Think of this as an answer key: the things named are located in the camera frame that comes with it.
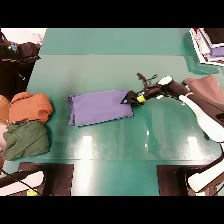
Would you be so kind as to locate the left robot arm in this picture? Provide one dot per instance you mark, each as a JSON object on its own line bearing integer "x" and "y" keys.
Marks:
{"x": 25, "y": 180}

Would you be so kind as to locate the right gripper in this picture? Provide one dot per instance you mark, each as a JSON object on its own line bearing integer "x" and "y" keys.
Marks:
{"x": 133, "y": 97}

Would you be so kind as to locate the green garment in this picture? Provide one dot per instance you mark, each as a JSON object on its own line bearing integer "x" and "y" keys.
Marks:
{"x": 26, "y": 140}

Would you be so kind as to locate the maroon garment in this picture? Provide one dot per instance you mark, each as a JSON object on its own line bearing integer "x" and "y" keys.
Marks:
{"x": 205, "y": 87}

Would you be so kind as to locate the purple T-shirt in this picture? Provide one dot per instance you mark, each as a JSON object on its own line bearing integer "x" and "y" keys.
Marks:
{"x": 96, "y": 107}

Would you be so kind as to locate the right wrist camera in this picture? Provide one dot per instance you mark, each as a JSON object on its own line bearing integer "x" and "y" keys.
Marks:
{"x": 142, "y": 79}

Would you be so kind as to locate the pink garment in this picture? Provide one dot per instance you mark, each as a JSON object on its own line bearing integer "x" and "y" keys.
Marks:
{"x": 2, "y": 135}

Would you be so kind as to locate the tan garment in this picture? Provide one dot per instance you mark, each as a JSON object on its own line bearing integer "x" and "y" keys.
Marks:
{"x": 3, "y": 110}

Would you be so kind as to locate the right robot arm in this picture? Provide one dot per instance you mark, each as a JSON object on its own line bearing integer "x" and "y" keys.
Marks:
{"x": 203, "y": 116}

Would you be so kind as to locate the orange garment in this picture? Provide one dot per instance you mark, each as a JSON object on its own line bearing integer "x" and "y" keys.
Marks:
{"x": 29, "y": 106}

